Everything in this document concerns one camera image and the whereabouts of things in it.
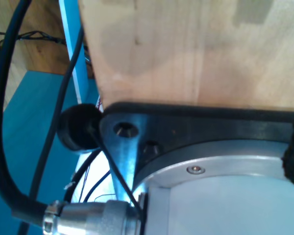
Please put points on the dark blue sofa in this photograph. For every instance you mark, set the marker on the dark blue sofa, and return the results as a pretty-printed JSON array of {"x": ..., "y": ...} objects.
[{"x": 27, "y": 110}]

